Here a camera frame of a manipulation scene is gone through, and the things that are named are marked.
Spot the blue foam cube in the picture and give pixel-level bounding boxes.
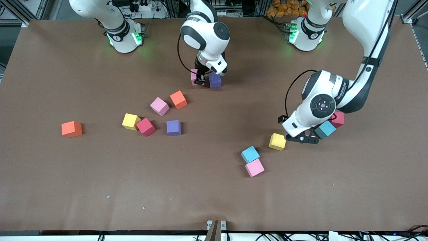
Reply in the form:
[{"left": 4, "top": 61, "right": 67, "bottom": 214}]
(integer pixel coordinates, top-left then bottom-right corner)
[
  {"left": 314, "top": 120, "right": 337, "bottom": 140},
  {"left": 241, "top": 146, "right": 260, "bottom": 164}
]

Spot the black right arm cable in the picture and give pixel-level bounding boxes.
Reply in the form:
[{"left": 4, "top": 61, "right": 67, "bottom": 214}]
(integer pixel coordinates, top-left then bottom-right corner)
[{"left": 177, "top": 32, "right": 214, "bottom": 76}]

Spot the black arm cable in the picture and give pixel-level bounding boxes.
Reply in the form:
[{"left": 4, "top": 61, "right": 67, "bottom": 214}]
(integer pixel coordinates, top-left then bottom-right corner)
[
  {"left": 177, "top": 32, "right": 214, "bottom": 76},
  {"left": 284, "top": 0, "right": 399, "bottom": 117}
]

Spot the red foam cube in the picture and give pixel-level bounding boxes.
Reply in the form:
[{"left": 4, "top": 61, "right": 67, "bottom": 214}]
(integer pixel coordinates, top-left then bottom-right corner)
[
  {"left": 136, "top": 117, "right": 156, "bottom": 137},
  {"left": 332, "top": 111, "right": 345, "bottom": 128}
]

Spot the purple foam cube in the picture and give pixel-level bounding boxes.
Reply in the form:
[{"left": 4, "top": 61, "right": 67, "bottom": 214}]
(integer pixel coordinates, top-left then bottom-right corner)
[
  {"left": 166, "top": 120, "right": 182, "bottom": 136},
  {"left": 209, "top": 72, "right": 222, "bottom": 89}
]

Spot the aluminium frame profile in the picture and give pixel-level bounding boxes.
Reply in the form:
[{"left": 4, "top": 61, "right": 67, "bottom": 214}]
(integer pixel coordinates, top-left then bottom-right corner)
[
  {"left": 0, "top": 0, "right": 50, "bottom": 28},
  {"left": 400, "top": 0, "right": 428, "bottom": 46}
]

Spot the large table cover sheet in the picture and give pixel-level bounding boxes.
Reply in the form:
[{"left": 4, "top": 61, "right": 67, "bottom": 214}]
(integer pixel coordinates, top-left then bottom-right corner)
[{"left": 0, "top": 17, "right": 428, "bottom": 232}]

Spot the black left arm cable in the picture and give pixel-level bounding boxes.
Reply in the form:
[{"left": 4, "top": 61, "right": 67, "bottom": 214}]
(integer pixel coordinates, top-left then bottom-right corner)
[{"left": 284, "top": 0, "right": 399, "bottom": 117}]

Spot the pink foam cube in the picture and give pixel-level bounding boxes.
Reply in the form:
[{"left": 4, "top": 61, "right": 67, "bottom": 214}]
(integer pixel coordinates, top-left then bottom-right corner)
[
  {"left": 245, "top": 158, "right": 265, "bottom": 178},
  {"left": 150, "top": 97, "right": 170, "bottom": 116},
  {"left": 191, "top": 69, "right": 205, "bottom": 86}
]

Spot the yellow foam cube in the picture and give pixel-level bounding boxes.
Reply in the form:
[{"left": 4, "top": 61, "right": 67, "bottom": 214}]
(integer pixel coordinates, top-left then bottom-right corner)
[
  {"left": 269, "top": 133, "right": 287, "bottom": 151},
  {"left": 122, "top": 113, "right": 141, "bottom": 131}
]

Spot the pile of orange toys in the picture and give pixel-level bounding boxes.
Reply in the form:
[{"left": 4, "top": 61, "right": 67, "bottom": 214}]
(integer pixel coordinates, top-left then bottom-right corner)
[{"left": 266, "top": 0, "right": 310, "bottom": 18}]

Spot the front camera mount post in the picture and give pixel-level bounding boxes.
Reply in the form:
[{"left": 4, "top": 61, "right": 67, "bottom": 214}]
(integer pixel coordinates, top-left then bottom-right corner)
[{"left": 207, "top": 220, "right": 227, "bottom": 241}]

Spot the orange foam cube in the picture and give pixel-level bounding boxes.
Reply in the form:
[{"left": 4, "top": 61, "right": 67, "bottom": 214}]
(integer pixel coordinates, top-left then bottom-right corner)
[
  {"left": 170, "top": 90, "right": 188, "bottom": 110},
  {"left": 61, "top": 121, "right": 83, "bottom": 138}
]

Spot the dark equipment rack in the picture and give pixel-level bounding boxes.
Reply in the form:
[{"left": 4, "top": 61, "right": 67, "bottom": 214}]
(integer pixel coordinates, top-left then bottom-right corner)
[{"left": 217, "top": 0, "right": 264, "bottom": 17}]

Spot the white power strip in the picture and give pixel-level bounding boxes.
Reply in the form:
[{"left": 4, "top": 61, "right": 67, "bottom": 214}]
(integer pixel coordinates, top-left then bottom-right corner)
[{"left": 129, "top": 0, "right": 154, "bottom": 12}]

